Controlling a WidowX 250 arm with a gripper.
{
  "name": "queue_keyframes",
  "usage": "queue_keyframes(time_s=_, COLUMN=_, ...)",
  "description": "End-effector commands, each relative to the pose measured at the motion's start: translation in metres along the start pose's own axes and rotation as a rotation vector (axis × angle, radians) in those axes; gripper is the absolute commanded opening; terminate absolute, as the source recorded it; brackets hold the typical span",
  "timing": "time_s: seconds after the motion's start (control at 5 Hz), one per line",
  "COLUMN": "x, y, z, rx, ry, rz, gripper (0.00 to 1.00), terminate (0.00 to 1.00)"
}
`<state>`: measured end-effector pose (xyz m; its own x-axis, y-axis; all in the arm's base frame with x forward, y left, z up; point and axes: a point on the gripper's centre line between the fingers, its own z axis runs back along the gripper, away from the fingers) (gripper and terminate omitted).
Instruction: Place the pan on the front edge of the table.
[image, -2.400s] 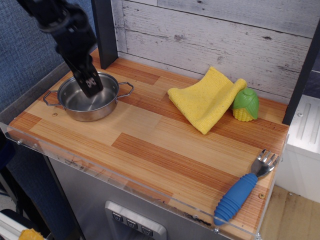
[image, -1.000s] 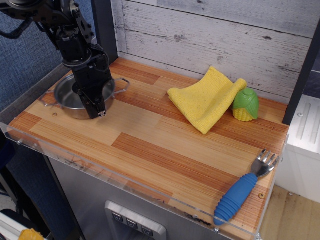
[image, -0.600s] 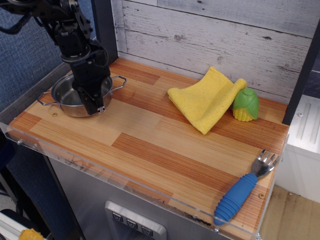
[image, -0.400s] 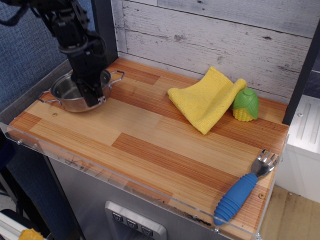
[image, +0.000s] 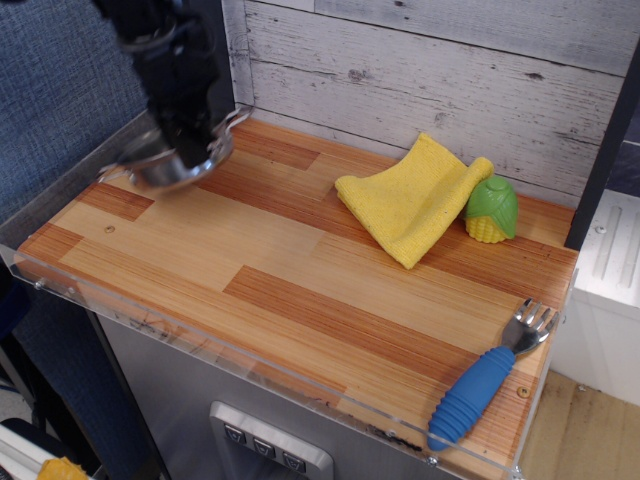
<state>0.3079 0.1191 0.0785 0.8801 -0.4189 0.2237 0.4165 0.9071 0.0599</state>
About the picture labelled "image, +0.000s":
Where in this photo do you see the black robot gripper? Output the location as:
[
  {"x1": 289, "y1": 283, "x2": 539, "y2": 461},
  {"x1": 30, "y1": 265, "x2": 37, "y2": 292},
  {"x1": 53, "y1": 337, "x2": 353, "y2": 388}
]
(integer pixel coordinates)
[{"x1": 94, "y1": 0, "x2": 219, "y2": 168}]

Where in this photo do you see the stainless steel pan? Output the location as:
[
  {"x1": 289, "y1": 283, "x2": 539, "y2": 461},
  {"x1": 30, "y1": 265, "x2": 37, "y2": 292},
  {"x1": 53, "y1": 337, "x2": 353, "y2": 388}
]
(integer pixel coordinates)
[{"x1": 97, "y1": 106, "x2": 253, "y2": 191}]

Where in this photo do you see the yellow folded cloth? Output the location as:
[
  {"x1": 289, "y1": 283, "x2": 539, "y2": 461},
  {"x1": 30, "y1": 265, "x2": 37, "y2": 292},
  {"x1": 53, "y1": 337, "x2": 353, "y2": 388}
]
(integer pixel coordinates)
[{"x1": 335, "y1": 133, "x2": 494, "y2": 270}]

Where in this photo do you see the stainless steel cabinet front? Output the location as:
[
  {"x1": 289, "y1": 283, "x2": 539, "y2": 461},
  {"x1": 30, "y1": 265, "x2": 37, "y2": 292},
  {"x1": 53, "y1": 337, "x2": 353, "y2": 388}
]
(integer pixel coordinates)
[{"x1": 96, "y1": 316, "x2": 449, "y2": 479}]

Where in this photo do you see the grey control panel with buttons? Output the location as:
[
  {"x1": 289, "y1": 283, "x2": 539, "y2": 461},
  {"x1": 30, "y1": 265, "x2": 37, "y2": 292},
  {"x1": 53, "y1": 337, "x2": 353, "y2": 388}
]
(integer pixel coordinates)
[{"x1": 209, "y1": 401, "x2": 334, "y2": 479}]

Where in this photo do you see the toy corn cob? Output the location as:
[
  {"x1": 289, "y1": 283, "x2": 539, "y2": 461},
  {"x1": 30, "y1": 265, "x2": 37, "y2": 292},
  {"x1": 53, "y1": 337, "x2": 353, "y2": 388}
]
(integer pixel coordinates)
[{"x1": 464, "y1": 176, "x2": 519, "y2": 244}]

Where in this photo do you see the yellow object bottom left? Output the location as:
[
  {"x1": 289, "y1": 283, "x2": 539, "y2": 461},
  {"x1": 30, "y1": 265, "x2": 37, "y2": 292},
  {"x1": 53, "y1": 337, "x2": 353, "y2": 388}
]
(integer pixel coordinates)
[{"x1": 36, "y1": 457, "x2": 88, "y2": 480}]

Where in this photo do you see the clear acrylic front guard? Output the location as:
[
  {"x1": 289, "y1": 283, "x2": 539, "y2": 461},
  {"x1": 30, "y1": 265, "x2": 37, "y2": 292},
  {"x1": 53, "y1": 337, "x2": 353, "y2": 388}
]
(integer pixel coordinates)
[{"x1": 0, "y1": 242, "x2": 581, "y2": 480}]

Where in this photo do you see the white grooved side block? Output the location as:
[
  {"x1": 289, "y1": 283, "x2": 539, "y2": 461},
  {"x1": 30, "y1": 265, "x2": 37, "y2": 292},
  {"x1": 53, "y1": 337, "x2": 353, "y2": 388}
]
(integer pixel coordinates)
[{"x1": 551, "y1": 190, "x2": 639, "y2": 405}]

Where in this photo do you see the black vertical post left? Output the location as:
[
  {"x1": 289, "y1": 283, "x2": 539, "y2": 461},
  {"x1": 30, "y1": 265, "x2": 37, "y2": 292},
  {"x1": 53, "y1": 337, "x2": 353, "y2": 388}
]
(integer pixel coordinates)
[{"x1": 196, "y1": 0, "x2": 235, "y2": 124}]

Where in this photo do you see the black vertical post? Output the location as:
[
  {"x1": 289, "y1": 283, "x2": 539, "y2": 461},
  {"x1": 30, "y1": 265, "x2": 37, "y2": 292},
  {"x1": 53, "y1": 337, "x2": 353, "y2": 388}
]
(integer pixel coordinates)
[
  {"x1": 564, "y1": 45, "x2": 639, "y2": 251},
  {"x1": 196, "y1": 0, "x2": 235, "y2": 124}
]

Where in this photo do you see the blue handled metal fork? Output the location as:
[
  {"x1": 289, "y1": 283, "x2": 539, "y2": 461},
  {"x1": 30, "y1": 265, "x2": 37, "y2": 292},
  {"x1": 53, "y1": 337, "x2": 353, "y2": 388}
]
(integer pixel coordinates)
[{"x1": 427, "y1": 298, "x2": 560, "y2": 452}]

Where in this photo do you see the black vertical post right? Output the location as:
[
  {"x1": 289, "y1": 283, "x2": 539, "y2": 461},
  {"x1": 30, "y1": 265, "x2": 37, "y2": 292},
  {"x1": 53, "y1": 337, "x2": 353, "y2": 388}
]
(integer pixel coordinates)
[{"x1": 564, "y1": 45, "x2": 639, "y2": 251}]

